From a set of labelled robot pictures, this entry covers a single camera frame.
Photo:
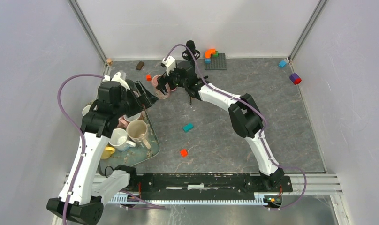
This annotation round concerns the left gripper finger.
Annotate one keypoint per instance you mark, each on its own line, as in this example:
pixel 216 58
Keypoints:
pixel 141 90
pixel 147 100

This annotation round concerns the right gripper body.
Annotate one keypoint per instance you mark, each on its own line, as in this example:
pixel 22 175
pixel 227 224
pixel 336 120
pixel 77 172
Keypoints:
pixel 174 79

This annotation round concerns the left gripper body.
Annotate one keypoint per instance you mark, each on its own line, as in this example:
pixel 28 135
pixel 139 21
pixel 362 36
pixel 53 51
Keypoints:
pixel 134 105

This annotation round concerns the pink ghost pattern mug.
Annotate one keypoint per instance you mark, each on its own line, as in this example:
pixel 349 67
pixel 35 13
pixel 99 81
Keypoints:
pixel 168 87

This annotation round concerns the salmon flower mug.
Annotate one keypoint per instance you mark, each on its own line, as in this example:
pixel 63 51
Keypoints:
pixel 138 116

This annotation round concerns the pink octagonal mug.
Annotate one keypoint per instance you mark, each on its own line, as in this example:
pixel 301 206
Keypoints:
pixel 122 123

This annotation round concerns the blue white mug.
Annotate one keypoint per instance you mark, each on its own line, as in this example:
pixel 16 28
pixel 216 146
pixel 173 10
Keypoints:
pixel 120 140

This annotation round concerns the small grey-blue mug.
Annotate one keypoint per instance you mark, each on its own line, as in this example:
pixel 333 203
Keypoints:
pixel 85 110

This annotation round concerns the yellow mug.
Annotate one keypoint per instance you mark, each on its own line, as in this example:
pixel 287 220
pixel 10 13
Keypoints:
pixel 107 153

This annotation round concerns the tall seashell cream mug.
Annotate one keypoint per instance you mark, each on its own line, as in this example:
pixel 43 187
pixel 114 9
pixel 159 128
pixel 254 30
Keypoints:
pixel 138 132

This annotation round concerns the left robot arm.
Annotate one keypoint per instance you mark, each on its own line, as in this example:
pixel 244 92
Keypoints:
pixel 78 201

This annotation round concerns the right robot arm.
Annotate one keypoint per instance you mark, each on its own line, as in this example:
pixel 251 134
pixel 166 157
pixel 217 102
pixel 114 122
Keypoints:
pixel 245 117

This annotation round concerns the brown block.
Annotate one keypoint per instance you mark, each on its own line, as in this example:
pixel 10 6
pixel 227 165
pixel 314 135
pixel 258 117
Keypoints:
pixel 140 65

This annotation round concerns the black microphone on tripod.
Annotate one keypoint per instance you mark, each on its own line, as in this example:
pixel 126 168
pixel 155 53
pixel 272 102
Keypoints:
pixel 190 49

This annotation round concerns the orange curved block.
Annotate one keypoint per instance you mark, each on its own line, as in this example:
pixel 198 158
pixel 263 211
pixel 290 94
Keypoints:
pixel 209 53

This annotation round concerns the grey lego baseplate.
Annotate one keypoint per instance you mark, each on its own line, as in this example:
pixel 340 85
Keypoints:
pixel 217 63

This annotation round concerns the teal block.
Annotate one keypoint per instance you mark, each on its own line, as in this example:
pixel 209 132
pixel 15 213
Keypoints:
pixel 188 127

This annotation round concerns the floral green tray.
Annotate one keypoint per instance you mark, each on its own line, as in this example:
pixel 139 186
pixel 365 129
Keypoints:
pixel 134 156

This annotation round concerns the red cube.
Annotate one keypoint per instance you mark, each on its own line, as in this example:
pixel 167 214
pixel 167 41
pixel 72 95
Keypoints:
pixel 183 152

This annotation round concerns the blue block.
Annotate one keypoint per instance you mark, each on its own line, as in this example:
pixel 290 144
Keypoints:
pixel 283 63

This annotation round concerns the purple red block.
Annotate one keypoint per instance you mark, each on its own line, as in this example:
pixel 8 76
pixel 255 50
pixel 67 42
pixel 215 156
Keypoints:
pixel 295 78

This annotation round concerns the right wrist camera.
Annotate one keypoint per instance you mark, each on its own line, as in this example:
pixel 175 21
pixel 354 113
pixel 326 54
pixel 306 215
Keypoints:
pixel 169 63

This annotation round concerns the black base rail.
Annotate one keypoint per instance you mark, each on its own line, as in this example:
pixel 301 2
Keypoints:
pixel 201 186

